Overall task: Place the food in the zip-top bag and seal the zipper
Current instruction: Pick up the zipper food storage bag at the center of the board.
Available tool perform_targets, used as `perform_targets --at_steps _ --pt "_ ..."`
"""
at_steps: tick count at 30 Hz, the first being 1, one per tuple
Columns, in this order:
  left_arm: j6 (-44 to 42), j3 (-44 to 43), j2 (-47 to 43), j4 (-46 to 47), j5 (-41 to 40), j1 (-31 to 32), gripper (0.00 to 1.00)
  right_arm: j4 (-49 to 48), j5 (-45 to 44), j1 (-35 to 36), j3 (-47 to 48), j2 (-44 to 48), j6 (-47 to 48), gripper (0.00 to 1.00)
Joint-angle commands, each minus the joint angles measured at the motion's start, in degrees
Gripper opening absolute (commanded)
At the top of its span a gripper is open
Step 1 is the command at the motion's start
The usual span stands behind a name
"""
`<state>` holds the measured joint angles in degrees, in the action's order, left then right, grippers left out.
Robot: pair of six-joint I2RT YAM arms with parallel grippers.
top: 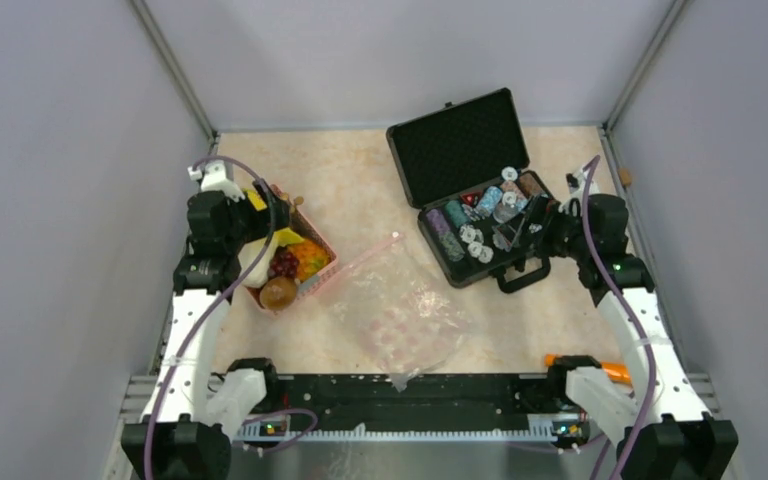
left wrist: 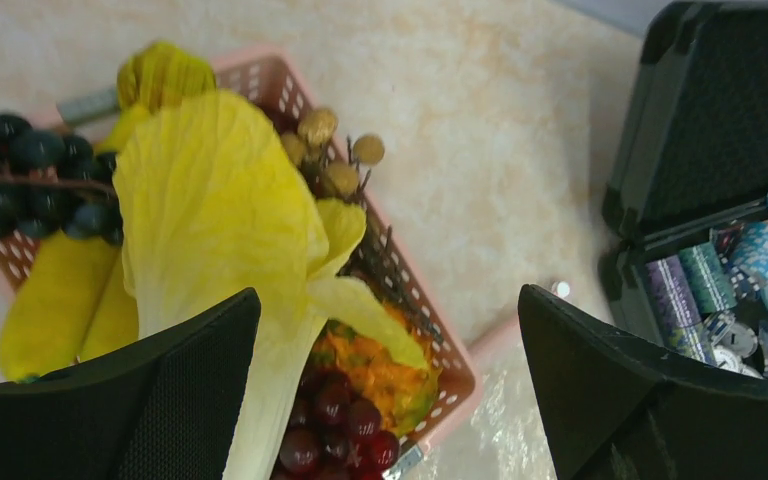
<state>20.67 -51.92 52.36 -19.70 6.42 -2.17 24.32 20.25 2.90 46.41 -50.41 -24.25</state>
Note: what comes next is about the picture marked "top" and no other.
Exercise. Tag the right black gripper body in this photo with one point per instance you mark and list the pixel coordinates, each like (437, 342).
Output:
(560, 233)

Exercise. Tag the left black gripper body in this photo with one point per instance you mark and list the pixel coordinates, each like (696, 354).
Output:
(249, 224)

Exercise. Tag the brown mushroom toy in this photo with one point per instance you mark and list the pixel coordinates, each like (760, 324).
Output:
(278, 294)

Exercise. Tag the clear zip top bag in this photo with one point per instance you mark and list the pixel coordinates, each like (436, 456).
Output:
(404, 319)

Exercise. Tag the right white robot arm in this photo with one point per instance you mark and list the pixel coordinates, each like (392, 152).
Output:
(660, 427)

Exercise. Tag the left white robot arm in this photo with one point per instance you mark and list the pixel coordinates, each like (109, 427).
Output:
(184, 432)

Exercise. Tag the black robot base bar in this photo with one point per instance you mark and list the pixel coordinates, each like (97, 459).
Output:
(434, 403)

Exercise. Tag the pink plastic food basket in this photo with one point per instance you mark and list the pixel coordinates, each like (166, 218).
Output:
(302, 225)

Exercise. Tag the tan longan fruit cluster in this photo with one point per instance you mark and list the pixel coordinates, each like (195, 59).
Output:
(293, 202)

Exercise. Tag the yellow napa cabbage toy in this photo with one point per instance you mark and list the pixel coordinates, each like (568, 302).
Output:
(254, 259)

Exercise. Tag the orange spiky fruit toy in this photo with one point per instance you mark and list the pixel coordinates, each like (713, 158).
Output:
(312, 258)

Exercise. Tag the light blue poker chip stack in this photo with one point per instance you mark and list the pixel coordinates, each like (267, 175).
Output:
(488, 201)

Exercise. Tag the purple poker chip stack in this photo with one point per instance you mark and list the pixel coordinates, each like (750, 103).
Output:
(451, 246)

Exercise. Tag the green poker chip stack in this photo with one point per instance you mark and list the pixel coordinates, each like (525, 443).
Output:
(456, 214)

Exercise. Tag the black poker chip case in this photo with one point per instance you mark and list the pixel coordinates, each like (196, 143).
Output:
(456, 153)

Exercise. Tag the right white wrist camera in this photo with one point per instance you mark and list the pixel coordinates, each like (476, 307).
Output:
(576, 181)

